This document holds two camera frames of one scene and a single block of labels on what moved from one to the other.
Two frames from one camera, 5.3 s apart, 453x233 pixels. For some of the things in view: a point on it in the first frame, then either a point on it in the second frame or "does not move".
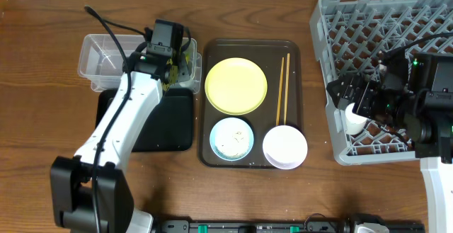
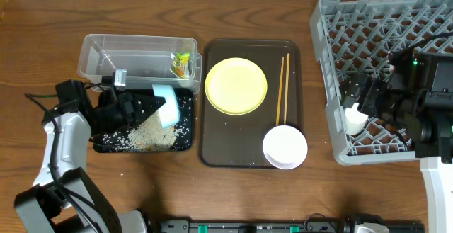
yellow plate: [236, 86] does not move
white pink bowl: [285, 147] does not move
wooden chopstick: [280, 93] does not move
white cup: [354, 123] does not move
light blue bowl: [231, 139] -> [169, 111]
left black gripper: [178, 69] -> [128, 106]
